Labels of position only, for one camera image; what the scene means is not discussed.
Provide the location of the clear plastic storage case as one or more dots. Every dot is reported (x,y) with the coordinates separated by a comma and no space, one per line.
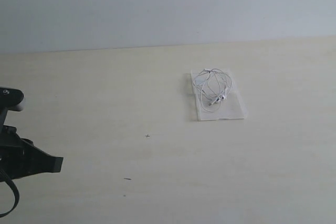
(233,108)

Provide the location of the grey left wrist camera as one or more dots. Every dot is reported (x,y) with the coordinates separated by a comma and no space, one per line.
(11,100)

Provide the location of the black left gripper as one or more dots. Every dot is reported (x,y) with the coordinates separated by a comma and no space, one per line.
(21,158)

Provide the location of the white wired earphones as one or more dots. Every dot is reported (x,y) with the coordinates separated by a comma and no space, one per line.
(212,87)

